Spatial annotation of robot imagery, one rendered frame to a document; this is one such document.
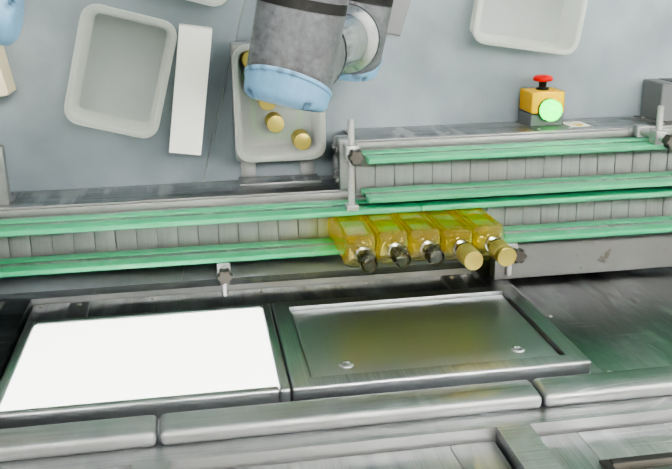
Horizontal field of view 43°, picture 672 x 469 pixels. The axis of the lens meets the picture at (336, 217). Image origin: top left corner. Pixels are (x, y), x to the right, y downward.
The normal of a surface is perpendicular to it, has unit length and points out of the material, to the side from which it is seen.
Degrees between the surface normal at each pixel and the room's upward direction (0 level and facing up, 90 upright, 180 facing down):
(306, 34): 5
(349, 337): 90
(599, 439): 90
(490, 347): 90
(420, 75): 0
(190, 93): 0
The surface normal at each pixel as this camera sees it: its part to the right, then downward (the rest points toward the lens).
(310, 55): 0.35, 0.34
